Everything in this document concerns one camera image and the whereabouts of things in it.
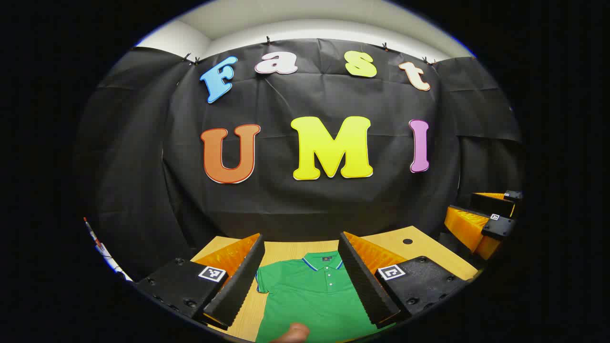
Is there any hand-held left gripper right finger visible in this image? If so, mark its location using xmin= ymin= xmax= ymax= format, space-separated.
xmin=337 ymin=232 xmax=470 ymax=328

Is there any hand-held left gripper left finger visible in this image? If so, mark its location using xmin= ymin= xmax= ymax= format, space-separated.
xmin=135 ymin=232 xmax=266 ymax=330

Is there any green T-shirt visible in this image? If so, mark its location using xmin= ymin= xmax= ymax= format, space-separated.
xmin=255 ymin=252 xmax=396 ymax=343

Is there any white side desk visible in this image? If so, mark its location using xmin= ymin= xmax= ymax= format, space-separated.
xmin=94 ymin=240 xmax=133 ymax=282

